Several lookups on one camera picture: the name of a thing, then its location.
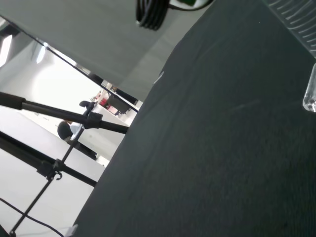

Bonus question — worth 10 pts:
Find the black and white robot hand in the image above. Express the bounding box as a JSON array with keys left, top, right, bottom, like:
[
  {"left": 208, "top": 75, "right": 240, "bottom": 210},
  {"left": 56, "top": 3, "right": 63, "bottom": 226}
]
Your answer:
[{"left": 135, "top": 0, "right": 214, "bottom": 31}]

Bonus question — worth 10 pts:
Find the person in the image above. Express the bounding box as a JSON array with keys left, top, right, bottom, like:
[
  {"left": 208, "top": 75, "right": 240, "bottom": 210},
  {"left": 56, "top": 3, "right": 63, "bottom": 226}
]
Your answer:
[{"left": 57, "top": 119, "right": 83, "bottom": 143}]

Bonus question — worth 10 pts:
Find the black bench cloth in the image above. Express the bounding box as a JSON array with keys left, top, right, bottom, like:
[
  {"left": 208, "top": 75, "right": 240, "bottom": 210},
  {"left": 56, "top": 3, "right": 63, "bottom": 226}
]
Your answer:
[{"left": 73, "top": 0, "right": 316, "bottom": 237}]

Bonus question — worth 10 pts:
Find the black tripod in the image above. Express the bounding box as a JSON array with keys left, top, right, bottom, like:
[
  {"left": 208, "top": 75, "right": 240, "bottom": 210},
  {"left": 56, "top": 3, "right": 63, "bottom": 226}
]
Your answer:
[{"left": 0, "top": 91, "right": 129, "bottom": 237}]

